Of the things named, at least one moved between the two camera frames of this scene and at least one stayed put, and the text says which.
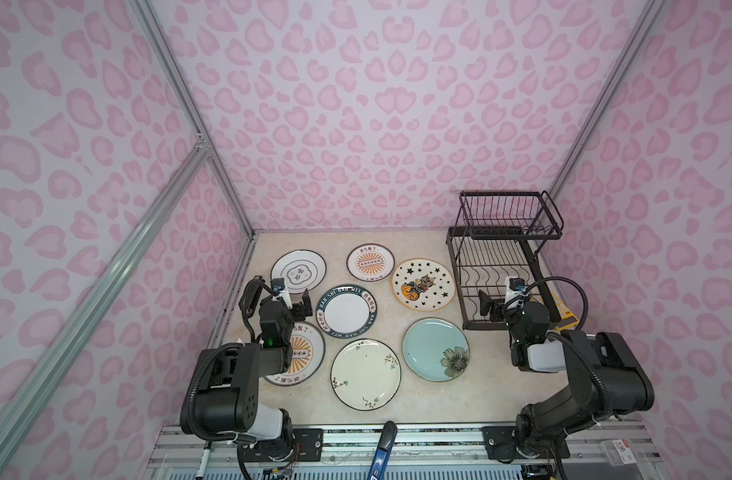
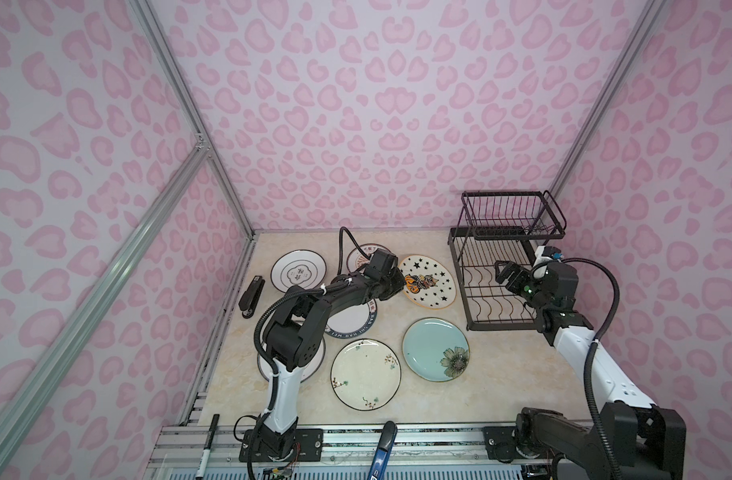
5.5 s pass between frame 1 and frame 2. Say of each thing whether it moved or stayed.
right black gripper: moved
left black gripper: moved
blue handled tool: stayed
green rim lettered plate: stayed
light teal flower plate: stayed
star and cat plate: stayed
